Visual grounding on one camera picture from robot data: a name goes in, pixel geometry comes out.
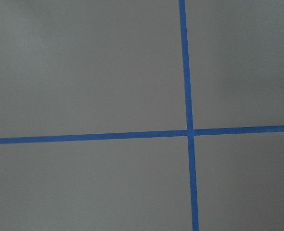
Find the blue tape line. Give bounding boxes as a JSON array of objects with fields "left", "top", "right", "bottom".
[
  {"left": 0, "top": 124, "right": 284, "bottom": 145},
  {"left": 178, "top": 0, "right": 200, "bottom": 231}
]

